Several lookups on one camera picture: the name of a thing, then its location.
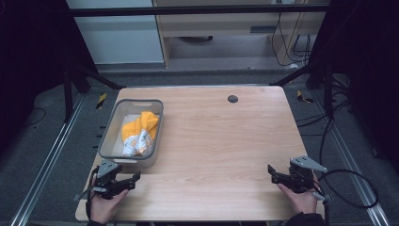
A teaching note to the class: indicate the black metal stand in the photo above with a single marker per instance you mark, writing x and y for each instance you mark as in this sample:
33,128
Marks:
67,94
328,91

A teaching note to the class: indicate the grey plastic basket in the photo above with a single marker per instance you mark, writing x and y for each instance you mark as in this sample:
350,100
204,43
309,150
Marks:
108,150

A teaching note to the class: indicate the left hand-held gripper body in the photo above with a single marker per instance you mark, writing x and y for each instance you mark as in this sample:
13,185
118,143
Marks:
106,171

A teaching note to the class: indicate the person's right hand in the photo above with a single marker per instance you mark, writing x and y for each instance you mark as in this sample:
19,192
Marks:
301,201

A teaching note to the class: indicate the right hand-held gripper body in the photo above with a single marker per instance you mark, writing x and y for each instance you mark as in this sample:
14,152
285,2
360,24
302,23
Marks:
300,175

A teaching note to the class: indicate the white cabinet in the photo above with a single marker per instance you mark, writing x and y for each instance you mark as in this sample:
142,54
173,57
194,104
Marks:
119,40

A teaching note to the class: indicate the black horizontal bar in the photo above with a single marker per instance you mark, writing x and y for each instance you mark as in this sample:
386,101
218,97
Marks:
188,10

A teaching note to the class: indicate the black curtain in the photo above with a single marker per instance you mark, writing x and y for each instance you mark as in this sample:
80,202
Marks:
34,56
370,69

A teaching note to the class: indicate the yellow and black tape strip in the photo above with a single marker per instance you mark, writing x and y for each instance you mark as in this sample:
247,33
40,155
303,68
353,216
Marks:
302,96
101,100

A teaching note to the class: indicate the person's left hand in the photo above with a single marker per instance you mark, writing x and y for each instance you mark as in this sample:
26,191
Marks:
105,207

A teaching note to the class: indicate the aluminium floor rail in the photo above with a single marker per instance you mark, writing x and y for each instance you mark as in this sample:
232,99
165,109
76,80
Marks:
348,160
47,163

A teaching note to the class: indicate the yellow and white cloth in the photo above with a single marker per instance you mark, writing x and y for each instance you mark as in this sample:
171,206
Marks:
138,128

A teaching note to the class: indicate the light wooden desk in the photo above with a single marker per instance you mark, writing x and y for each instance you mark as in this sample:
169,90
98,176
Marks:
219,23

